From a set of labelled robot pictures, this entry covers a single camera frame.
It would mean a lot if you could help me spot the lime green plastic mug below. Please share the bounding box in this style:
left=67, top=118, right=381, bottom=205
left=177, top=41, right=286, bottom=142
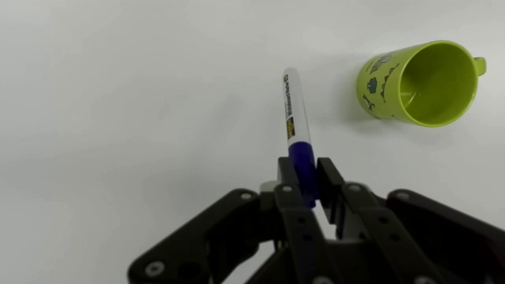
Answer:
left=355, top=39, right=488, bottom=129

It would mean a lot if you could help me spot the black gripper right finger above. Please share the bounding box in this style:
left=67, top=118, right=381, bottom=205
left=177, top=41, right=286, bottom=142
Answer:
left=316, top=156, right=505, bottom=284

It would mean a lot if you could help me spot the white marker blue cap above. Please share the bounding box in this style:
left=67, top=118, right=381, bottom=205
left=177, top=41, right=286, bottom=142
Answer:
left=281, top=66, right=319, bottom=210

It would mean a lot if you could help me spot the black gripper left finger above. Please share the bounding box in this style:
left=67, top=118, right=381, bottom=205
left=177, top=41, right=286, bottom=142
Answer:
left=127, top=156, right=338, bottom=284

